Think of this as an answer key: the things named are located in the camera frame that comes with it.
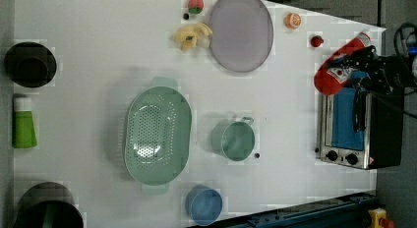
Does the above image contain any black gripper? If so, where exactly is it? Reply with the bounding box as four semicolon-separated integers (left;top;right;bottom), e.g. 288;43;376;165
330;46;414;94

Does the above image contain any red felt ketchup bottle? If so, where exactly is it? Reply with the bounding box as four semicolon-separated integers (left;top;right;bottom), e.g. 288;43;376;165
314;31;371;95

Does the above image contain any red strawberry toy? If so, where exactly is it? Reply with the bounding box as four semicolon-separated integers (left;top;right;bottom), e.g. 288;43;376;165
310;35;324;48

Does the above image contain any black toaster oven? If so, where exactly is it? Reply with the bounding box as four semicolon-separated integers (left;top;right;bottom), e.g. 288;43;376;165
318;87;404;170

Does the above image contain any orange slice toy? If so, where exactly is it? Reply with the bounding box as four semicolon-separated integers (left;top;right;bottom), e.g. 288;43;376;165
284;13;302;29

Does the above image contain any grey round plate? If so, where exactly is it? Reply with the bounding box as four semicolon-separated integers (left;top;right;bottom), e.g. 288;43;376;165
209;0;274;72

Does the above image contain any green mug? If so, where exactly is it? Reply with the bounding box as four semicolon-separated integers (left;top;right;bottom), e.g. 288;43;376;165
211;117;256;161

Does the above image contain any yellow banana toy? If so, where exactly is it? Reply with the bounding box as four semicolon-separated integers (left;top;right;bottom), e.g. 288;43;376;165
173;23;212;52

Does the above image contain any pink peach toy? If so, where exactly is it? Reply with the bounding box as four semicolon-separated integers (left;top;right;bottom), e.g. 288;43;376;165
188;0;205;15

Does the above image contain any blue cup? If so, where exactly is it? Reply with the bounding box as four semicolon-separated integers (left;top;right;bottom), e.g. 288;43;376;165
185;185;223;226

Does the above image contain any green squeeze bottle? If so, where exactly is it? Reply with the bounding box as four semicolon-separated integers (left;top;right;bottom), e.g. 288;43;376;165
13;97;37;148

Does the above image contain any black cylinder holder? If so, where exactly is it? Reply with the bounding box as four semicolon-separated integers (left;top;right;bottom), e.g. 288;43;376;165
13;182;85;228

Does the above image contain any black oven door handle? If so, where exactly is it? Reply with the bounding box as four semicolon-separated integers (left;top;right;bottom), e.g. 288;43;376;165
352;89;366;133

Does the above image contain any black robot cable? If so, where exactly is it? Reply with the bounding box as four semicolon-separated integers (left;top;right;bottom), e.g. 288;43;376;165
370;22;417;119

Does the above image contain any blue metal frame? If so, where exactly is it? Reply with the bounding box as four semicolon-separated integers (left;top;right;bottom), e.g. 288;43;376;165
189;193;380;228

